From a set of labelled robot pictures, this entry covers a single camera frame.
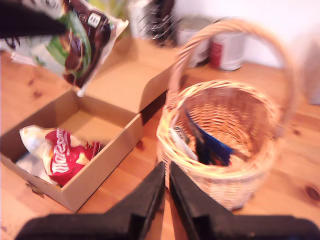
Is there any white label tin can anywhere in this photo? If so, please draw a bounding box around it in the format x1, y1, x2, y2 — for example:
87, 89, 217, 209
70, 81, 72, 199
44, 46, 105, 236
178, 16, 211, 68

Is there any brown cardboard box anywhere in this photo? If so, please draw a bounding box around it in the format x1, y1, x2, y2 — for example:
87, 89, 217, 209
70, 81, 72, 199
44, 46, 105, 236
0, 37, 181, 213

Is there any wire utensil holder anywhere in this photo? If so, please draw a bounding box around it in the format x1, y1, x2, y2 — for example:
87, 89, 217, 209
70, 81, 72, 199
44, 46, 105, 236
139, 0, 178, 47

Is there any dark blue foil bag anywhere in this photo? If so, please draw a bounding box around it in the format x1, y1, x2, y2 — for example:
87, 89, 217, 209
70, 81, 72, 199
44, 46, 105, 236
186, 112, 235, 167

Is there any small white carton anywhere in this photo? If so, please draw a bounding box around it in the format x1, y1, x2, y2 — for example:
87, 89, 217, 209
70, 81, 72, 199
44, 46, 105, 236
128, 0, 151, 38

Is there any white flat packet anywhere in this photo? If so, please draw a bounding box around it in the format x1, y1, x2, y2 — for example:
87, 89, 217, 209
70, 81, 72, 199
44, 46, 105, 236
168, 126, 198, 162

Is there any white Galaxy egg bag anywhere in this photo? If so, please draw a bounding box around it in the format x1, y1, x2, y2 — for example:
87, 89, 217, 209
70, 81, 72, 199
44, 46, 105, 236
0, 0, 130, 98

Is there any woven wicker basket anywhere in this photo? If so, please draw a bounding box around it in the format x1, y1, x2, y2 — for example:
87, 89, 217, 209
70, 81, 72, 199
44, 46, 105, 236
156, 18, 300, 211

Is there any red label tin can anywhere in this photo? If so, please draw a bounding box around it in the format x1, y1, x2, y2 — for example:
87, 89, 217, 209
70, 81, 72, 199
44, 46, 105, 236
209, 32, 247, 72

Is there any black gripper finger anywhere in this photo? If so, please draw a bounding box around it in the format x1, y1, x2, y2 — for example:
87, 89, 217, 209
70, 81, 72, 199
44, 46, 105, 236
104, 161, 166, 240
168, 161, 235, 240
0, 2, 67, 40

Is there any red Maltesers egg bag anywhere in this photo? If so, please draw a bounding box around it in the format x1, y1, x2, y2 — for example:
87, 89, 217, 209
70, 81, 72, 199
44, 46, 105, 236
19, 124, 102, 187

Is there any white crumpled paper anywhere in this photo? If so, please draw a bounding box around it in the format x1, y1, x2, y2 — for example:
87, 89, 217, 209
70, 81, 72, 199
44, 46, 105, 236
14, 152, 58, 186

